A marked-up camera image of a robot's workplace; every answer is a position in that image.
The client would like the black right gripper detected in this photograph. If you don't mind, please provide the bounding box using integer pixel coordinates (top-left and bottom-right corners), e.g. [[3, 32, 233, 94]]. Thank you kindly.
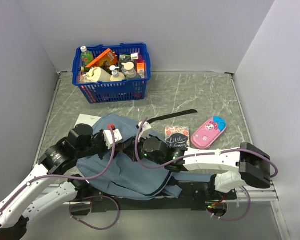
[[123, 133, 166, 166]]

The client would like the blue student backpack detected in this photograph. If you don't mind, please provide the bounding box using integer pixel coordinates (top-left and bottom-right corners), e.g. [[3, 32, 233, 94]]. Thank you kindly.
[[76, 113, 215, 201]]

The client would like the brown leather wallet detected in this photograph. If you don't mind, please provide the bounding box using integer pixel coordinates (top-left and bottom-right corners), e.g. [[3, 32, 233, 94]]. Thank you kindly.
[[113, 140, 138, 162]]

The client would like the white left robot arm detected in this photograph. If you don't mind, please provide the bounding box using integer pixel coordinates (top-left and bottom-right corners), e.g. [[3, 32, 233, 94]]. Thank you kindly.
[[0, 124, 122, 240]]

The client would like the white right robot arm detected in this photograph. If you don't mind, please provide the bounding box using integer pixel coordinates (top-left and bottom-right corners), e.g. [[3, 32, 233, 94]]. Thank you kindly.
[[134, 136, 272, 199]]

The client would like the floral Little Women book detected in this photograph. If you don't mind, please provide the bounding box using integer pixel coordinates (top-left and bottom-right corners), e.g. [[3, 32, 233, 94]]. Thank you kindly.
[[164, 126, 190, 148]]

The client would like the white notebook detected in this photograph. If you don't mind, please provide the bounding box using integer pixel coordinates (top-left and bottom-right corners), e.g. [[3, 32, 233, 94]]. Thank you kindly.
[[74, 114, 101, 127]]

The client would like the pink cartoon pencil case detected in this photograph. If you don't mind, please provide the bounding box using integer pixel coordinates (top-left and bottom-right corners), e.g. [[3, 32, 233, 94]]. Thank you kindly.
[[190, 116, 227, 150]]

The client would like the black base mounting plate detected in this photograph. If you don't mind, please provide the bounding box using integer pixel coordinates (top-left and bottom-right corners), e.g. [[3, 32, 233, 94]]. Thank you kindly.
[[70, 182, 237, 216]]

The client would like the cream pump bottle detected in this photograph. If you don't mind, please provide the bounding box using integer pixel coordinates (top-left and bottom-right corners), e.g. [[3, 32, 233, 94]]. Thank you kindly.
[[109, 65, 126, 82]]

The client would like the blue plastic shopping basket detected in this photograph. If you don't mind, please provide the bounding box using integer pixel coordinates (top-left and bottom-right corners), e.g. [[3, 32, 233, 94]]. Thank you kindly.
[[72, 42, 152, 104]]

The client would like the grey pump bottle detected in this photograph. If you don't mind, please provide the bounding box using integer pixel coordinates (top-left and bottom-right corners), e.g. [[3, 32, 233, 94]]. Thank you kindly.
[[121, 61, 142, 80]]

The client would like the pink orange bottle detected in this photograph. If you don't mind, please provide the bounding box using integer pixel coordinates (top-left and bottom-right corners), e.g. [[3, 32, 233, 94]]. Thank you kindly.
[[136, 56, 146, 79]]

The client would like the green drink bottle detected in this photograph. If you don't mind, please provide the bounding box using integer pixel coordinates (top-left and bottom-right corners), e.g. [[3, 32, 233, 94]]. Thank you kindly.
[[80, 46, 94, 66]]

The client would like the orange snack box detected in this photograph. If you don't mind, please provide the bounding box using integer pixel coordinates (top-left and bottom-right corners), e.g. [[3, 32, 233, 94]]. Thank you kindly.
[[86, 48, 119, 69]]

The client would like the black packaged item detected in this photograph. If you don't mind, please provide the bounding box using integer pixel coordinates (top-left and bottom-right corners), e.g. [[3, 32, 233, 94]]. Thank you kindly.
[[118, 53, 132, 68]]

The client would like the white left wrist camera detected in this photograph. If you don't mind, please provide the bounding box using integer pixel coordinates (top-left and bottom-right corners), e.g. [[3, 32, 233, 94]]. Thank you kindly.
[[102, 124, 123, 150]]

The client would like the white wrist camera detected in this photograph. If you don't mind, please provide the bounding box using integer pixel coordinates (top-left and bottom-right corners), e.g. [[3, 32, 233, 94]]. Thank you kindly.
[[137, 121, 152, 141], [102, 124, 123, 150]]

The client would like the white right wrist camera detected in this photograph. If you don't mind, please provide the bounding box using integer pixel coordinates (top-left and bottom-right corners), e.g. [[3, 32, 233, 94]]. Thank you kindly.
[[137, 121, 152, 141]]

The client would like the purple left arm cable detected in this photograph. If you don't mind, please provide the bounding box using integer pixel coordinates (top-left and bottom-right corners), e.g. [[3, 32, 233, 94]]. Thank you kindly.
[[0, 128, 121, 230]]

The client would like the black backpack strap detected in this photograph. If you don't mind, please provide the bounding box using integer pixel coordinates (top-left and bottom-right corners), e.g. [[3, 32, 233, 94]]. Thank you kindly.
[[148, 108, 198, 124]]

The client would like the aluminium front rail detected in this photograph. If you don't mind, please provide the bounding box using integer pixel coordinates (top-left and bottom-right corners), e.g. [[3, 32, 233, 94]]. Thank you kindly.
[[13, 182, 280, 206]]

